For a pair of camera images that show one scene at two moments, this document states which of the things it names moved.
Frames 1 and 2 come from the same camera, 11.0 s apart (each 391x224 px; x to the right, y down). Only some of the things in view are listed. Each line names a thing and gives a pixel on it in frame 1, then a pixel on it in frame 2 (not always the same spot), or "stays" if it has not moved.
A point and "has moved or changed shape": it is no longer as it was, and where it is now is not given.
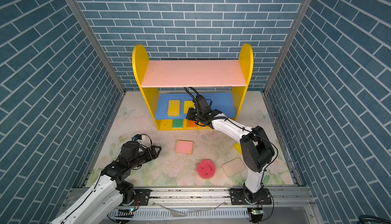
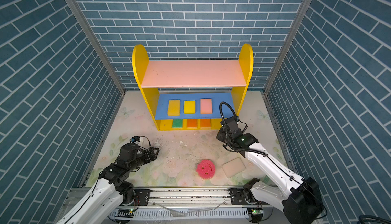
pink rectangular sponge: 184,146 has moved or changed shape
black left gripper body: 142,157 stays
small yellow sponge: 188,104 stays
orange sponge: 191,124 stays
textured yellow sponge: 174,107 stays
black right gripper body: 193,115 to 221,134
